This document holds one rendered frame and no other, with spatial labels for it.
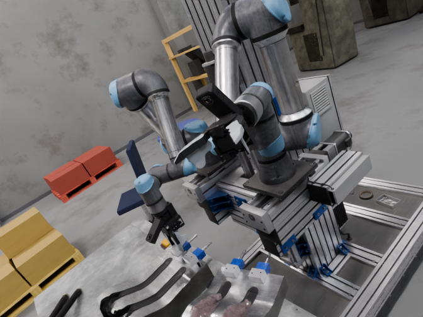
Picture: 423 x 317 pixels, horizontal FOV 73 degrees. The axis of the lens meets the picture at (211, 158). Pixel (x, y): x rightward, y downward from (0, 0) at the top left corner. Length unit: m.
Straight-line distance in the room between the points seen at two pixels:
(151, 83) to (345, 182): 0.85
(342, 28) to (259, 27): 5.80
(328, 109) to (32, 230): 3.37
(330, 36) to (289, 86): 5.51
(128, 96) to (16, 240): 2.93
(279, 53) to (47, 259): 3.26
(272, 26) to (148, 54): 7.03
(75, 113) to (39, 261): 4.25
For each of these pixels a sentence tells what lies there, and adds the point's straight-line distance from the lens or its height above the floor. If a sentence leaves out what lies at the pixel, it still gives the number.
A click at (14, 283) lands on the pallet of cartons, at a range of 3.71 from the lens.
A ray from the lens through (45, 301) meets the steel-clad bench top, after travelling 1.86.
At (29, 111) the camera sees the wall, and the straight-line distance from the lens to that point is 7.18.
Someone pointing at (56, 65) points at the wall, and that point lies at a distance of 7.31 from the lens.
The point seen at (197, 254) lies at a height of 0.90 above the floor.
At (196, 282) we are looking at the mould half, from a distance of 1.19.
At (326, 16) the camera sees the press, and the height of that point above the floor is 1.02.
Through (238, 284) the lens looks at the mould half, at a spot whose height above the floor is 0.85.
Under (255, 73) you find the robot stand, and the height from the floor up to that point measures 1.41.
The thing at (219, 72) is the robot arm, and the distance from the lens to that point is 0.92.
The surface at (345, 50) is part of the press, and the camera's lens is 6.79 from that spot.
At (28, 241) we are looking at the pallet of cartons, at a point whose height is 0.45.
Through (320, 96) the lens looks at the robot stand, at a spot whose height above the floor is 1.17.
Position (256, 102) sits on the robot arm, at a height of 1.45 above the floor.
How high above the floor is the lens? 1.63
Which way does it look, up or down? 22 degrees down
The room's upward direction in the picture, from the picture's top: 25 degrees counter-clockwise
